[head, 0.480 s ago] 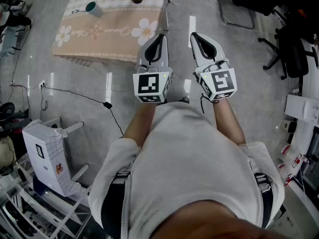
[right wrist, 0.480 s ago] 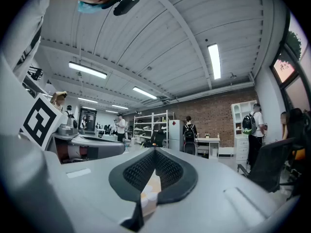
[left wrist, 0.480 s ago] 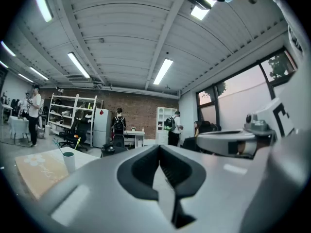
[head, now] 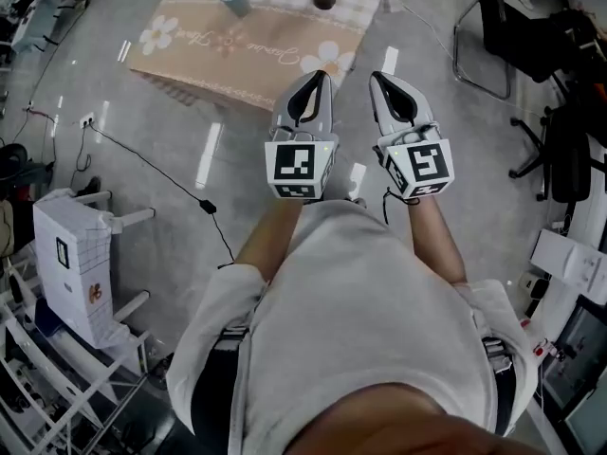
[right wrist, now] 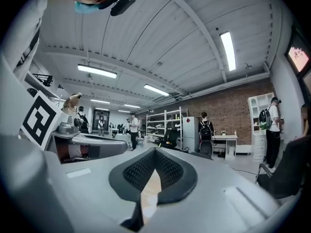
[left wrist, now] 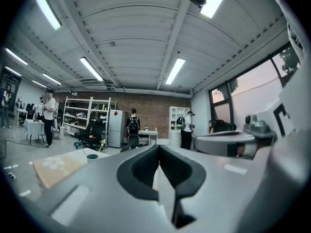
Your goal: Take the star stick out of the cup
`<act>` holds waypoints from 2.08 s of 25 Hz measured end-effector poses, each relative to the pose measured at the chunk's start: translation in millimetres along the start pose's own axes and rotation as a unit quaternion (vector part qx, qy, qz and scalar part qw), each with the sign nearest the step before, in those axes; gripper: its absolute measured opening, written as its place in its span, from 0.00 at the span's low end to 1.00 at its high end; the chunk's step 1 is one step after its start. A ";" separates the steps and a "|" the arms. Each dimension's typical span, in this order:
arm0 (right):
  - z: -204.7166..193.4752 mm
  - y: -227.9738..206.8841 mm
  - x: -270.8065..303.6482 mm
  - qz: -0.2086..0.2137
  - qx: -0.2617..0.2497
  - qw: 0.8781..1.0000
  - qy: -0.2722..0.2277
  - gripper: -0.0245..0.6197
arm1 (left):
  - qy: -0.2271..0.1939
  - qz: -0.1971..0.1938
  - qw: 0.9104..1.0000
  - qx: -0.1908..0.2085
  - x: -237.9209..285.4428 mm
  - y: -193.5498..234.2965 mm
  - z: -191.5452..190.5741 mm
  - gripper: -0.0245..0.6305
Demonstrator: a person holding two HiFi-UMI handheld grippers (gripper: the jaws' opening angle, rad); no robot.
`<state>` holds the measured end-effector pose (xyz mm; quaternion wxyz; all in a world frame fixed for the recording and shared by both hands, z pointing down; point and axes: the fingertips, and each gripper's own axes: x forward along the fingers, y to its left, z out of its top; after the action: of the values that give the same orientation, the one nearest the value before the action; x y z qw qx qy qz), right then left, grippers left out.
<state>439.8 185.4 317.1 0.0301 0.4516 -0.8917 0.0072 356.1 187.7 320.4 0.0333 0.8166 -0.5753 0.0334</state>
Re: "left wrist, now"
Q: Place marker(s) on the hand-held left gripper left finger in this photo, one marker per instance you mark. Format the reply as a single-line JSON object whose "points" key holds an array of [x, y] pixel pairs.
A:
{"points": [[97, 198]]}

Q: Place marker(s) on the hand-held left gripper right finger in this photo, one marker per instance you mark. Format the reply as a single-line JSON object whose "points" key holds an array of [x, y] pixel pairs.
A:
{"points": [[213, 193]]}

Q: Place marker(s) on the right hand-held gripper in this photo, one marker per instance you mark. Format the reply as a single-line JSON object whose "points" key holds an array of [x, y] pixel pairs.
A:
{"points": [[291, 105]]}

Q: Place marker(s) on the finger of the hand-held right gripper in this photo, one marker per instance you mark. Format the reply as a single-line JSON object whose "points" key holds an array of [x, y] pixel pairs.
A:
{"points": [[218, 142]]}

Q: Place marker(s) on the white cup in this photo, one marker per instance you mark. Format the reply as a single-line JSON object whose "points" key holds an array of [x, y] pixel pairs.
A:
{"points": [[92, 158]]}

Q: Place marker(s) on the thin star stick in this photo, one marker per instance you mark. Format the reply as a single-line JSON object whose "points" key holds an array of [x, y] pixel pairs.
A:
{"points": [[84, 153]]}

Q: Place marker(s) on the yellow-green stick vacuum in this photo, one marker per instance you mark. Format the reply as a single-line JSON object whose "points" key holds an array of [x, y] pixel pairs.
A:
{"points": [[103, 144]]}

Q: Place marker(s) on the large black-framed window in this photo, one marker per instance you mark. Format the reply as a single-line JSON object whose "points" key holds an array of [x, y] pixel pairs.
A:
{"points": [[255, 91]]}

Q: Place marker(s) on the green backpack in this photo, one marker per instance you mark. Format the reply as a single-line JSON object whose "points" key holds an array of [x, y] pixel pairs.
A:
{"points": [[181, 122]]}

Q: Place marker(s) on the brown mat with white flower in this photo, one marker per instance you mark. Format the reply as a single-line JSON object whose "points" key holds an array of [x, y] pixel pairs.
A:
{"points": [[58, 169]]}

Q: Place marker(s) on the white arched cabinet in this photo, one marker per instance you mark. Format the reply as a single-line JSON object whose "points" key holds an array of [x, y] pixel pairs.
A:
{"points": [[175, 113]]}

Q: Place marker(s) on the black office chair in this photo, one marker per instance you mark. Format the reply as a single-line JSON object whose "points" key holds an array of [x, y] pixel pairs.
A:
{"points": [[96, 132]]}

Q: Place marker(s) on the small white desk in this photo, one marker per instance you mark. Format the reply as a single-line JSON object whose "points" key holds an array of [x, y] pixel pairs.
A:
{"points": [[149, 133]]}

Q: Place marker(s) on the white refrigerator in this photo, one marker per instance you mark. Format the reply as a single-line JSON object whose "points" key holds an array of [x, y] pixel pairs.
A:
{"points": [[116, 130]]}

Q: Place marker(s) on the black backpack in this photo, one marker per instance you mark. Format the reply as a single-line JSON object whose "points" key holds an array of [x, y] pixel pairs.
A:
{"points": [[133, 126]]}

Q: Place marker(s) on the long ceiling light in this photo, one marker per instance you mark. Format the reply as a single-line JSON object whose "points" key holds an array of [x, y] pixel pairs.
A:
{"points": [[91, 69], [47, 8], [175, 71], [52, 78], [16, 56], [211, 5], [39, 83], [12, 71]]}

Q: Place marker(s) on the white power strip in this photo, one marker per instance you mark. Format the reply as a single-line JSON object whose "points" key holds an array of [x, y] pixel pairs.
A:
{"points": [[11, 175]]}

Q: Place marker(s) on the white metal shelf rack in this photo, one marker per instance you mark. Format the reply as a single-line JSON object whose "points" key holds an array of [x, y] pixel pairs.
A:
{"points": [[73, 108]]}

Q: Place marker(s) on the table with white cloth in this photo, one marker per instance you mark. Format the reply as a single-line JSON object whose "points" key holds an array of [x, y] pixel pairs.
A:
{"points": [[34, 127]]}

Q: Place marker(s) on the ceiling air conditioner unit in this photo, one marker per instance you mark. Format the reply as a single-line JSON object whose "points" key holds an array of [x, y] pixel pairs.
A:
{"points": [[93, 84]]}

